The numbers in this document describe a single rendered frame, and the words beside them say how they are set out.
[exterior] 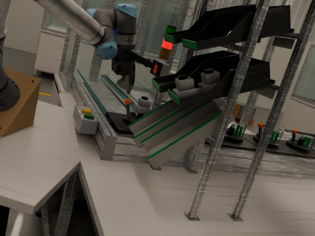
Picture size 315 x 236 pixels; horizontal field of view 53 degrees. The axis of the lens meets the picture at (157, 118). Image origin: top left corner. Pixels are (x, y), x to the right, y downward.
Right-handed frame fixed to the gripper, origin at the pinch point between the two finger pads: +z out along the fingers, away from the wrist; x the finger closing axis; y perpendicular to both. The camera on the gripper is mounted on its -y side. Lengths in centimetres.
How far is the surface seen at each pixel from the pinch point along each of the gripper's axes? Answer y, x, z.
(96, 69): -10, -100, 19
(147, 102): -6.2, 6.0, 3.7
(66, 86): 15, -78, 22
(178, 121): -3.0, 40.1, -2.9
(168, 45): -23.3, -13.5, -16.2
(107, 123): 11.7, 6.5, 11.2
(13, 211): 56, -67, 104
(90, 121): 18.3, 4.9, 9.8
